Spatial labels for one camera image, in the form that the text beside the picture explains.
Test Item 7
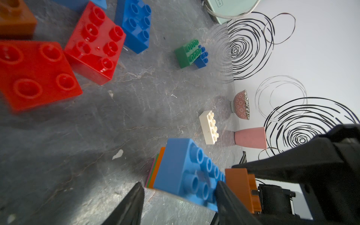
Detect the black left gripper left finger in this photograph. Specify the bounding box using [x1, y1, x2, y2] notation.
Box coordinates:
[102, 182, 144, 225]

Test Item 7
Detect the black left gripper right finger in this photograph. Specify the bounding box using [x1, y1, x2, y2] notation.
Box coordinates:
[215, 181, 261, 225]

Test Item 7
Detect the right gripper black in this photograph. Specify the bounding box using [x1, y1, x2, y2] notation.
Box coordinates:
[232, 124, 360, 225]

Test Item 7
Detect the small brown lego brick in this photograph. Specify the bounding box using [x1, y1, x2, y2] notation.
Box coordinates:
[225, 168, 262, 214]

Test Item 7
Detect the magenta lego brick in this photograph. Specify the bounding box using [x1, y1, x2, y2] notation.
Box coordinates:
[144, 158, 156, 188]

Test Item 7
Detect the green lego brick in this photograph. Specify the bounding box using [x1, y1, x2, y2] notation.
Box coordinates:
[174, 39, 202, 68]
[145, 154, 159, 188]

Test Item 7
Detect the small blue lego brick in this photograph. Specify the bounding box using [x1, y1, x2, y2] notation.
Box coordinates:
[194, 45, 209, 69]

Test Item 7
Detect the orange lego brick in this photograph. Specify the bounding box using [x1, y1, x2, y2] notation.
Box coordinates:
[146, 147, 166, 189]

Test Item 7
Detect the white lego brick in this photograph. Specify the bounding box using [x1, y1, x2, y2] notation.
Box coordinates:
[199, 110, 219, 145]

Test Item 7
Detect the red lego brick long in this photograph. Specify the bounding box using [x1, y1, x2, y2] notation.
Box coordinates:
[64, 1, 126, 85]

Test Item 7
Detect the small red lego brick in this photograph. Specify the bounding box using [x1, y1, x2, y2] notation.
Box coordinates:
[1, 40, 83, 113]

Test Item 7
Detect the blue lego brick stacked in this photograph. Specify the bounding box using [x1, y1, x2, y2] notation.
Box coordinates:
[114, 0, 152, 54]

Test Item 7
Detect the light blue long lego brick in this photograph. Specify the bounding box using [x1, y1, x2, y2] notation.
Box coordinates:
[53, 0, 107, 12]

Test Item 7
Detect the pink plastic cup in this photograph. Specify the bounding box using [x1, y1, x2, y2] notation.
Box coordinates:
[234, 127, 267, 149]

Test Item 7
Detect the patterned ceramic bowl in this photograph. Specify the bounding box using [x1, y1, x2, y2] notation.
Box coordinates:
[231, 90, 250, 120]

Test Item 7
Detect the mint green toaster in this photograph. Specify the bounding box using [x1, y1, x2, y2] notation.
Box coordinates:
[202, 0, 260, 24]

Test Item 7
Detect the white toaster cable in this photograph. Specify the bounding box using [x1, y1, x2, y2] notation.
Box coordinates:
[202, 0, 262, 20]

